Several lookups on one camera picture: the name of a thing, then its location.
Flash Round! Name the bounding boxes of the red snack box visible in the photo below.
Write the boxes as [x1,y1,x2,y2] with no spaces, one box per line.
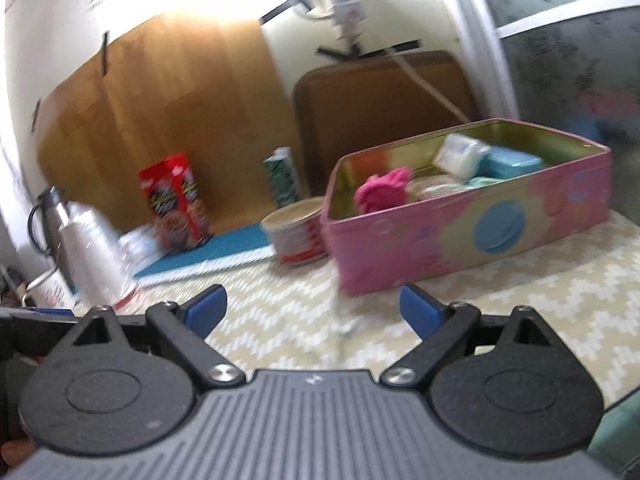
[139,154,214,252]

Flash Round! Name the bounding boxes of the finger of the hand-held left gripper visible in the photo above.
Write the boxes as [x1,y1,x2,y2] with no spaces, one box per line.
[27,306,77,320]

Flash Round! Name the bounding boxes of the pink tin box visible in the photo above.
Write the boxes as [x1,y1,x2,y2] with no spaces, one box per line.
[320,119,614,296]

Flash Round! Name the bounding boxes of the stainless steel thermos jug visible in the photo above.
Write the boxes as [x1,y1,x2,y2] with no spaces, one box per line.
[27,186,76,281]

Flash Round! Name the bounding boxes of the green yellow sponge packet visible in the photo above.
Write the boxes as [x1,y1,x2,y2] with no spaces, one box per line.
[482,147,544,180]

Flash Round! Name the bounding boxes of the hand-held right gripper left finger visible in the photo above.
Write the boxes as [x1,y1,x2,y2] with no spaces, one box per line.
[47,284,247,387]

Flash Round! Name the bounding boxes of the pink fuzzy sock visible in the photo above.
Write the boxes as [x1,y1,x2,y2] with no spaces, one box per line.
[355,167,414,214]

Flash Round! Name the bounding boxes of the white power strip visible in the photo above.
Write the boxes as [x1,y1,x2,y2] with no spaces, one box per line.
[320,0,367,41]

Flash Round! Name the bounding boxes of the green drink carton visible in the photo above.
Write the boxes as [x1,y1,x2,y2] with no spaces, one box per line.
[263,147,304,208]

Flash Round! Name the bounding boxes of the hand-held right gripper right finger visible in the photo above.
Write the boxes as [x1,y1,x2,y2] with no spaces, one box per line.
[381,282,581,387]

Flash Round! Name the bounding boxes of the teal checked mat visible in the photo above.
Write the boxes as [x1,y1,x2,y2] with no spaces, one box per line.
[135,222,274,279]

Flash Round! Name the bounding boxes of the white tissue packet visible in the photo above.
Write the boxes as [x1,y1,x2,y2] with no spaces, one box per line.
[432,134,492,181]

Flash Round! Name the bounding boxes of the white and red food can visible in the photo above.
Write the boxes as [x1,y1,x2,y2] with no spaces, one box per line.
[261,197,329,266]

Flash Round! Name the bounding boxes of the wooden board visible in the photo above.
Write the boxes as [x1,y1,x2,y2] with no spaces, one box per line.
[35,12,297,242]

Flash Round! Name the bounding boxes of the white plastic bag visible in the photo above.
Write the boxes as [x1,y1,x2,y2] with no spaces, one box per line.
[117,227,162,272]

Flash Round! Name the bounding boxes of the frosted glass door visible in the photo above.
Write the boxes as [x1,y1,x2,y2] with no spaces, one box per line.
[470,0,640,213]

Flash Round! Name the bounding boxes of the white power cable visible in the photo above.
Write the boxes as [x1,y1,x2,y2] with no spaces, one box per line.
[390,52,472,124]

